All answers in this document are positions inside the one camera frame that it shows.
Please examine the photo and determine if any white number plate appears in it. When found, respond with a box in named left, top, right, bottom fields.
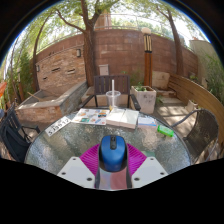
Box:
left=44, top=115, right=72, bottom=138

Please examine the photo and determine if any wooden garden lamp post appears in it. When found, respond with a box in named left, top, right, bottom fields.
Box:
left=140, top=27, right=154, bottom=88

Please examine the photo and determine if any small white booklet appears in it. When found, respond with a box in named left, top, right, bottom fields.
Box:
left=137, top=115, right=158, bottom=129

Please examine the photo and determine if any brown wicker chair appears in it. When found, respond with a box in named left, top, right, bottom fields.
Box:
left=171, top=108, right=220, bottom=164

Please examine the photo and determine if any black metal chair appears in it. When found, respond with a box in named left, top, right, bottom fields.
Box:
left=0, top=103, right=41, bottom=164

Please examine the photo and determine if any grey wall box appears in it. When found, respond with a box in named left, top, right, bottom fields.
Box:
left=98, top=63, right=110, bottom=77

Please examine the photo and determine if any thin bare tree trunk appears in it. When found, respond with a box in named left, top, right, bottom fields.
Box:
left=31, top=13, right=54, bottom=93

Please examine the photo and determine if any floral print mouse pad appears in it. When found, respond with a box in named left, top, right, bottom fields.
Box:
left=96, top=166, right=132, bottom=190

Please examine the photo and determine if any curved wooden bench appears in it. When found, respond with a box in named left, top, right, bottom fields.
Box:
left=168, top=73, right=224, bottom=148

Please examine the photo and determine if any stone raised bed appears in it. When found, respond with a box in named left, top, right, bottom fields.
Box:
left=16, top=80, right=88, bottom=124

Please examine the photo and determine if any large tree trunk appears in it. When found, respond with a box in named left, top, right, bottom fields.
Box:
left=54, top=0, right=121, bottom=88

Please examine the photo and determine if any beige stone block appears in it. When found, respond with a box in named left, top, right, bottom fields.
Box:
left=152, top=70, right=171, bottom=90

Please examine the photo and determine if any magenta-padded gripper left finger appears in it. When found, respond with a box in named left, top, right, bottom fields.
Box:
left=56, top=143, right=103, bottom=190

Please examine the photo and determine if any dark wooden slatted chair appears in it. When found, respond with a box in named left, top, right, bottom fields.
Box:
left=79, top=74, right=142, bottom=112

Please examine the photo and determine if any slim leaning tree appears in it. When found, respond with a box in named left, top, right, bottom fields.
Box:
left=156, top=3, right=184, bottom=77

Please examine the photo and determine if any blue computer mouse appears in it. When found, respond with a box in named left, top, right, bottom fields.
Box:
left=98, top=134, right=129, bottom=173

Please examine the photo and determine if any clear plastic cup with straw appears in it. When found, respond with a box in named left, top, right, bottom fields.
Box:
left=105, top=79, right=122, bottom=111

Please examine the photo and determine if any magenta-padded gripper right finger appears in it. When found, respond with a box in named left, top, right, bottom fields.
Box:
left=126, top=143, right=169, bottom=190

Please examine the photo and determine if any white square planter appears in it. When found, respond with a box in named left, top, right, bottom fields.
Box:
left=130, top=84, right=157, bottom=115

